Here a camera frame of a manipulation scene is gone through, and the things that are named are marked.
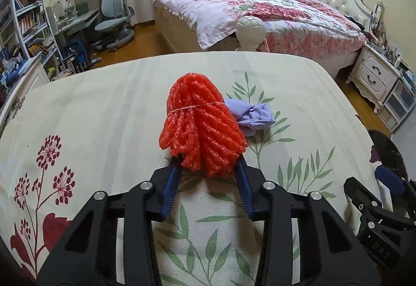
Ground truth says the red foam fruit net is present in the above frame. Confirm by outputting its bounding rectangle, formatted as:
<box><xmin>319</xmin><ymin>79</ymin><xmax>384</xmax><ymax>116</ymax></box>
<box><xmin>159</xmin><ymin>73</ymin><xmax>248</xmax><ymax>178</ymax></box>

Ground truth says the black trash bag bin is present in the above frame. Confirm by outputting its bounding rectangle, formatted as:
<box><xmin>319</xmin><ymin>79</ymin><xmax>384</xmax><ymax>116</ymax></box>
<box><xmin>367</xmin><ymin>130</ymin><xmax>408</xmax><ymax>180</ymax></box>

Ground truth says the plastic drawer unit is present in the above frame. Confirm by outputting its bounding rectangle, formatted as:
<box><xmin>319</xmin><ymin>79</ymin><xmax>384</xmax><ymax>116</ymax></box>
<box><xmin>376</xmin><ymin>78</ymin><xmax>415</xmax><ymax>133</ymax></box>

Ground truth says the white nightstand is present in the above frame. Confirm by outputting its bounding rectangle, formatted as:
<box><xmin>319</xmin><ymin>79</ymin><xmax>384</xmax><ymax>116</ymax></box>
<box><xmin>346</xmin><ymin>42</ymin><xmax>402</xmax><ymax>113</ymax></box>

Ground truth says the floral bedspread table cover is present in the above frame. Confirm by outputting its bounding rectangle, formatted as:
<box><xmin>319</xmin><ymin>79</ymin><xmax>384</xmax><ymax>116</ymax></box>
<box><xmin>1</xmin><ymin>51</ymin><xmax>385</xmax><ymax>285</ymax></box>

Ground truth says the purple crumpled cloth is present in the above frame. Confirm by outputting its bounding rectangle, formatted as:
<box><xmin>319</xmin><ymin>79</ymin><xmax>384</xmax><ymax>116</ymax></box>
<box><xmin>225</xmin><ymin>98</ymin><xmax>275</xmax><ymax>138</ymax></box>

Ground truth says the white round bedpost knob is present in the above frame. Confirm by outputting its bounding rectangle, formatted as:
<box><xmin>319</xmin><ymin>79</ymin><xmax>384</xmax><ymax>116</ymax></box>
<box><xmin>236</xmin><ymin>16</ymin><xmax>266</xmax><ymax>51</ymax></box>

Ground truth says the study desk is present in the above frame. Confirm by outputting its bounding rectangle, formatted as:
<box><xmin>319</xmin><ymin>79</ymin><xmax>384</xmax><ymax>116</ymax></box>
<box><xmin>46</xmin><ymin>6</ymin><xmax>100</xmax><ymax>57</ymax></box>

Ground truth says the white bookshelf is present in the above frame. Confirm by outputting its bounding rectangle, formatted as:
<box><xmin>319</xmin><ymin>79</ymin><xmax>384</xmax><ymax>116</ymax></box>
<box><xmin>1</xmin><ymin>0</ymin><xmax>61</xmax><ymax>81</ymax></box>

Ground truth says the grey desk chair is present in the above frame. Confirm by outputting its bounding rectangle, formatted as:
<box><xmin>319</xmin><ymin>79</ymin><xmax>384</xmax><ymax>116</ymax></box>
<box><xmin>94</xmin><ymin>0</ymin><xmax>135</xmax><ymax>51</ymax></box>

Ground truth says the bed with floral quilt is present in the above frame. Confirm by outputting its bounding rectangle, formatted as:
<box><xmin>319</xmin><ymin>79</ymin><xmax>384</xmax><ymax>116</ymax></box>
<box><xmin>153</xmin><ymin>0</ymin><xmax>366</xmax><ymax>76</ymax></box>

